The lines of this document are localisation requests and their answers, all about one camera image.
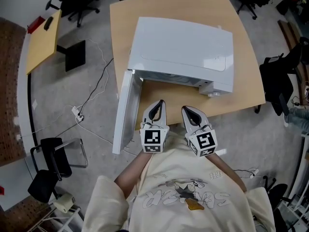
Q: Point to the person's left forearm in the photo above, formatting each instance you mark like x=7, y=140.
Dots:
x=131, y=175

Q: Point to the white metal rack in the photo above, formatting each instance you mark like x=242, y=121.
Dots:
x=70, y=220

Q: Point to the cream printed t-shirt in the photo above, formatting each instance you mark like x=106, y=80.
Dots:
x=178, y=173

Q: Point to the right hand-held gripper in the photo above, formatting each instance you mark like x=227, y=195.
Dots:
x=204, y=142

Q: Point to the cream trousers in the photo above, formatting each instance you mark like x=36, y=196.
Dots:
x=176, y=139

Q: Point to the white metal shelf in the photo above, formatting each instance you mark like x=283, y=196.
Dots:
x=299, y=197

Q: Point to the small wooden table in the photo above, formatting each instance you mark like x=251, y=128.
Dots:
x=42, y=47

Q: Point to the white microwave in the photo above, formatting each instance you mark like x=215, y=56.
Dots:
x=183, y=42

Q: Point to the black cantilever chair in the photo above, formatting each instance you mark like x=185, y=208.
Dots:
x=58, y=158

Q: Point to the person's right forearm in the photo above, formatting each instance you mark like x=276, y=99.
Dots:
x=229, y=170

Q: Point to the beige box device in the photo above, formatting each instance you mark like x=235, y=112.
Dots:
x=63, y=202

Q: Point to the white power strip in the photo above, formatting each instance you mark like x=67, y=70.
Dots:
x=75, y=110
x=253, y=173

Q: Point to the black handheld device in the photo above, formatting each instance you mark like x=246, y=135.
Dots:
x=48, y=23

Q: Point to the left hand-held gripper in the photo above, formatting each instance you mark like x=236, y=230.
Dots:
x=152, y=139

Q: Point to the red box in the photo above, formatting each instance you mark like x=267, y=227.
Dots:
x=35, y=25

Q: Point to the small red object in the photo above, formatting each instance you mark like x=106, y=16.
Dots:
x=2, y=190

